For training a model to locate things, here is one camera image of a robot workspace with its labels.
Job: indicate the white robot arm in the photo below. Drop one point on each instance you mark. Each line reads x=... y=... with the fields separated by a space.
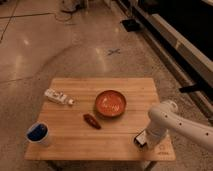
x=163 y=117

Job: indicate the orange bowl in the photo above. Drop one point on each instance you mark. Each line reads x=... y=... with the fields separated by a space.
x=110 y=103

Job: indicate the wooden table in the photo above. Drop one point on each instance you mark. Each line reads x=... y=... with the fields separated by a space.
x=73 y=139

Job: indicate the white tube bottle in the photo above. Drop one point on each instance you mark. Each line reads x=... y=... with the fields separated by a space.
x=58 y=97

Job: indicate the black floor box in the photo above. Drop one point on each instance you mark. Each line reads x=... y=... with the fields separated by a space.
x=130 y=25

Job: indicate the white cup blue inside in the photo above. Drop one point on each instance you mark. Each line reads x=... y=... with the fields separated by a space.
x=38 y=133

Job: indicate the long shelf rail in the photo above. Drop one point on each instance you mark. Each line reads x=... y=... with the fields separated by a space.
x=192 y=69

